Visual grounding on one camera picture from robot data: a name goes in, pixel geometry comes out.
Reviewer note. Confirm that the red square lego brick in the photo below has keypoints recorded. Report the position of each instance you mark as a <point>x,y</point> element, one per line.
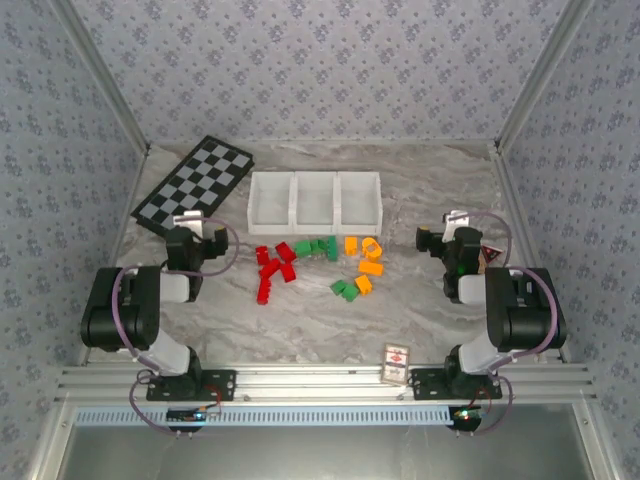
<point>261,254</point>

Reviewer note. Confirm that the orange arch lego brick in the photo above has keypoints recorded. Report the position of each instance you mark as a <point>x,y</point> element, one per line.
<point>376,253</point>

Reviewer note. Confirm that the red long lego brick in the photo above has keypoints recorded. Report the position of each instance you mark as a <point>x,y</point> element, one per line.
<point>270,268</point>
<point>264,292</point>

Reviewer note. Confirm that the orange long lego brick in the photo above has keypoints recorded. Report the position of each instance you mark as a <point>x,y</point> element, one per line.
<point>371,267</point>

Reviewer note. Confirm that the red sloped lego brick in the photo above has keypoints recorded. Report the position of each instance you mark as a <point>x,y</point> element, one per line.
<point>288,273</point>

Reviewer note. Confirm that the orange sloped lego brick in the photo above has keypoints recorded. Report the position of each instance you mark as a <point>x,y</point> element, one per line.
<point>364,285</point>

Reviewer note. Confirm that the orange square lego brick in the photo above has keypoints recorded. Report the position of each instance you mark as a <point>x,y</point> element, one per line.
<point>351,246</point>

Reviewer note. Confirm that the green sloped lego brick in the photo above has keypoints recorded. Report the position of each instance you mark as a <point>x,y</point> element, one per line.
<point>302,249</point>
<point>318,247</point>

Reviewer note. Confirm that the green small lego brick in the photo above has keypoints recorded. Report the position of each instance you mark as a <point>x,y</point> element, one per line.
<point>350,295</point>
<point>338,287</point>

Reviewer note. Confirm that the green long lego brick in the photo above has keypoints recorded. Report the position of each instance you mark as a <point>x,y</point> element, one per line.
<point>332,249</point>

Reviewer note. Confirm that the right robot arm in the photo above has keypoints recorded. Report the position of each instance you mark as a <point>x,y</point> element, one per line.
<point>525,310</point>

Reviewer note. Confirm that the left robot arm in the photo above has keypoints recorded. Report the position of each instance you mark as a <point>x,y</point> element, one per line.
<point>120,310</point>

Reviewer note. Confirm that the red triangle sign card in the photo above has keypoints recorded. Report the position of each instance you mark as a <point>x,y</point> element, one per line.
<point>491,254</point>

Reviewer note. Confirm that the black grey chess board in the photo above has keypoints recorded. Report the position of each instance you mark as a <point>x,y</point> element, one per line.
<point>200,180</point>

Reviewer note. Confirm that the playing card box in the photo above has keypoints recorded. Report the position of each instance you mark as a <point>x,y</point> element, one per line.
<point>396,364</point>

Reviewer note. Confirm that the right circuit board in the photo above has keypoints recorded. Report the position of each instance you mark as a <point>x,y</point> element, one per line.
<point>466,414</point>

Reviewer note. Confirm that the circuit board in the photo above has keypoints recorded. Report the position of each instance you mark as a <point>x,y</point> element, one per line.
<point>466,414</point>
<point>192,414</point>

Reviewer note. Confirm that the left circuit board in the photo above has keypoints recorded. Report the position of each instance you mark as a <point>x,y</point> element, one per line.
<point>192,414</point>

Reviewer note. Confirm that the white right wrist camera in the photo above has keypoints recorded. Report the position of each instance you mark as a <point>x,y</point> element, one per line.
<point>456,222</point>

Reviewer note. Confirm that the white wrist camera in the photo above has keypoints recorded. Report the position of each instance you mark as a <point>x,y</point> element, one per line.
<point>456,222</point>
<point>190,220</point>

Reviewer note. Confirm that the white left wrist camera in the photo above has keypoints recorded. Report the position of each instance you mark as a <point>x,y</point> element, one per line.
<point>190,220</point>

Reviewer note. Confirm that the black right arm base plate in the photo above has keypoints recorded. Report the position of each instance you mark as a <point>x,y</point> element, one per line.
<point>430,385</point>

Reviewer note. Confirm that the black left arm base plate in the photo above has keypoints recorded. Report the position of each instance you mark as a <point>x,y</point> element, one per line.
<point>220,385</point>

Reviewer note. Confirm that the aluminium mounting rail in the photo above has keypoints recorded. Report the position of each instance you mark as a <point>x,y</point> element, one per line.
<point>310,382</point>

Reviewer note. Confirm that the aluminium frame post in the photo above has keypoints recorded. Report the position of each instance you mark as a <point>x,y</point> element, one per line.
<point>545,75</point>
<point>100,75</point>

